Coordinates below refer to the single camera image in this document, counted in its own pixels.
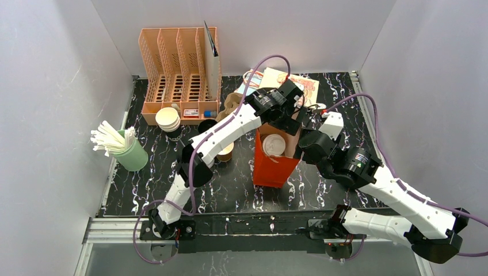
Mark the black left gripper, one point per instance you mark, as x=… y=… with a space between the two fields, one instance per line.
x=291 y=124

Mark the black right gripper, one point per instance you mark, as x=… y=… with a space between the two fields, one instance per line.
x=305 y=148

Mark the kraft paper cup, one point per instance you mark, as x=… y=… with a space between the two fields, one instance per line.
x=273 y=145
x=225 y=154

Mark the brown pulp cup carrier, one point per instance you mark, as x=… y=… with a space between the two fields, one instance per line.
x=231 y=102

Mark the orange paper bag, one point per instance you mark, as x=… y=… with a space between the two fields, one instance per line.
x=273 y=171

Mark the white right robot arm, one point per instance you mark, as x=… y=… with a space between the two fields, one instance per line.
x=432 y=233

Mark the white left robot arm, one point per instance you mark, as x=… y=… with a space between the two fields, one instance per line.
x=195 y=162

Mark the light blue paper bag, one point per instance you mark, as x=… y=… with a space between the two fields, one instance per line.
x=249 y=84

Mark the blue capped small bottle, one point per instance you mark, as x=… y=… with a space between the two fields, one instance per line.
x=210 y=114

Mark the black paper cup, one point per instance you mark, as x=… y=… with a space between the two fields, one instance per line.
x=206 y=125

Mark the grey folder in organizer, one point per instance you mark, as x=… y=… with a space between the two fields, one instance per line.
x=212 y=61

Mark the red white small box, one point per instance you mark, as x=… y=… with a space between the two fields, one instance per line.
x=191 y=113

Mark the orange plastic file organizer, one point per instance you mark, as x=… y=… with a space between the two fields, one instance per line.
x=174 y=60

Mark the green straw holder cup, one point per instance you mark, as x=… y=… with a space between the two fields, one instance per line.
x=133 y=158

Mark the white wrapped straws bundle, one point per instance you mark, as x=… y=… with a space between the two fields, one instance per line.
x=106 y=138

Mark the aluminium rail frame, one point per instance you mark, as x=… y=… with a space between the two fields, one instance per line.
x=110 y=247

